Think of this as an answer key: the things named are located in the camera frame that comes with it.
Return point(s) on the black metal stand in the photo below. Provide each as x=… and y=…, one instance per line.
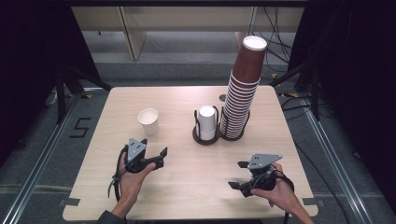
x=60, y=93
x=315, y=93

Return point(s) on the dark brown double cup holder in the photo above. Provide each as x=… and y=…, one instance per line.
x=205, y=142

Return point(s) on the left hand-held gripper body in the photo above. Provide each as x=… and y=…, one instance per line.
x=135, y=149

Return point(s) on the black tape strip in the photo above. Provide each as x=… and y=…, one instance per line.
x=70, y=202
x=313, y=202

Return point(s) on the person's right hand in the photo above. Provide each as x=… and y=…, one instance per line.
x=283, y=196

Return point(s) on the single white paper cup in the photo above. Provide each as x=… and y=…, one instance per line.
x=149, y=123

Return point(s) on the short stack of white cups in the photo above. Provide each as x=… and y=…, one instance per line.
x=207, y=123

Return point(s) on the tall stack of brown cups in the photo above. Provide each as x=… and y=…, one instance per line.
x=246, y=68

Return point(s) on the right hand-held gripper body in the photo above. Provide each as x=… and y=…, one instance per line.
x=263, y=160

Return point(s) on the person's left hand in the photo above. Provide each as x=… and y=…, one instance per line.
x=130, y=186

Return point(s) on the beige wooden shelf unit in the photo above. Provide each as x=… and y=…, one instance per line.
x=186, y=18

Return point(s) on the dark curtain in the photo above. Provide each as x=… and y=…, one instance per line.
x=358, y=77
x=31, y=62

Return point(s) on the metal floor rail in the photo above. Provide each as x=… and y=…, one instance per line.
x=40, y=168
x=336, y=161

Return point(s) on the black tape floor marking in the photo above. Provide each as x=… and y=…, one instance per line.
x=80, y=127

